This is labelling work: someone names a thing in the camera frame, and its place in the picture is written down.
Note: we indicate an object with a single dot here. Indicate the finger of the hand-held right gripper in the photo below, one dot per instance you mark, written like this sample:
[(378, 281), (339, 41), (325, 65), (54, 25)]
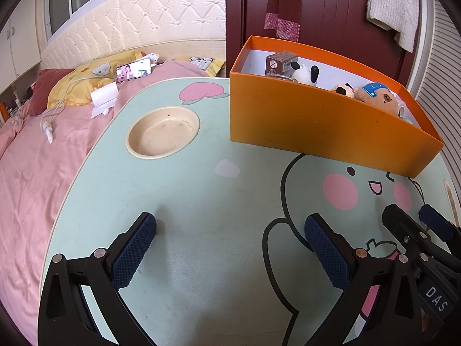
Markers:
[(399, 227), (437, 221)]

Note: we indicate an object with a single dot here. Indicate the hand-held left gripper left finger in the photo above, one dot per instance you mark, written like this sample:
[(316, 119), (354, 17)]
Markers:
[(133, 252)]

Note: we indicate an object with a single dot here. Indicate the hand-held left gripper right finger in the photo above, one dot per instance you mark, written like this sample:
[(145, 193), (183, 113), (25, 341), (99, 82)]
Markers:
[(327, 256)]

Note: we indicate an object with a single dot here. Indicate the orange cardboard box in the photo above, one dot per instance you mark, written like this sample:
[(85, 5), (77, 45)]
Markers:
[(324, 126)]

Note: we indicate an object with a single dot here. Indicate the pink blanket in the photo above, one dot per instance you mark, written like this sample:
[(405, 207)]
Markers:
[(36, 187)]

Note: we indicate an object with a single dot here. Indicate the brown bear plush blue cap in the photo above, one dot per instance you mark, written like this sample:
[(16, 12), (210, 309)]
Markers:
[(381, 101)]

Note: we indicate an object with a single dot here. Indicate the small black eared plush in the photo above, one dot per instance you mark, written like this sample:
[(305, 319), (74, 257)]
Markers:
[(345, 89)]

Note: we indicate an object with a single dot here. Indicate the white folded paper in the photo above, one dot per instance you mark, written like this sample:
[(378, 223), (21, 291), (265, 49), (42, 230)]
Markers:
[(104, 95)]

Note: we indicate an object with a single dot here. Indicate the black and white dog plush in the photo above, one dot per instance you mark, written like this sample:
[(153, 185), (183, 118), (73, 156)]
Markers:
[(300, 75)]

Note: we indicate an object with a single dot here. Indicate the smartphone with lit screen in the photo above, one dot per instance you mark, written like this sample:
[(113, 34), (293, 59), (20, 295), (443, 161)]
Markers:
[(133, 69)]

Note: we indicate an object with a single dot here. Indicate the red pillow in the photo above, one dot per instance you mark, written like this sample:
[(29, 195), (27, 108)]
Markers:
[(46, 90)]

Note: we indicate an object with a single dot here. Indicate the small white toy figure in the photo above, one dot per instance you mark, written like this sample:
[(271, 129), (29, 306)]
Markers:
[(153, 59)]

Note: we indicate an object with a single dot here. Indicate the small brown carton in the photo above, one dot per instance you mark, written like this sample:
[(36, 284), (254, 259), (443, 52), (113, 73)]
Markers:
[(279, 63)]

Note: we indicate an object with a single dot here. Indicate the yellow pillow with dog print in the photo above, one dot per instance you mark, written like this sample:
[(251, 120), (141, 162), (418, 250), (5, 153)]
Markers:
[(212, 66)]

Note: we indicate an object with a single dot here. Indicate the dark red door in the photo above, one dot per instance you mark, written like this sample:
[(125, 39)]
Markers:
[(335, 14)]

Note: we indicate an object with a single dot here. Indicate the white knit sweater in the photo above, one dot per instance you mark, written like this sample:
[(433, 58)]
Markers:
[(392, 3)]

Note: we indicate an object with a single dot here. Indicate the cream quilted headboard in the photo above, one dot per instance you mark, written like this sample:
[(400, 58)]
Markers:
[(144, 18)]

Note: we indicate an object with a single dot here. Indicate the white cabinet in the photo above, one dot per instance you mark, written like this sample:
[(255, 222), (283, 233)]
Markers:
[(18, 43)]

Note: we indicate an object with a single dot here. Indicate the red striped scarf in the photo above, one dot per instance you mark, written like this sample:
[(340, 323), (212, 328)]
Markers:
[(284, 7)]

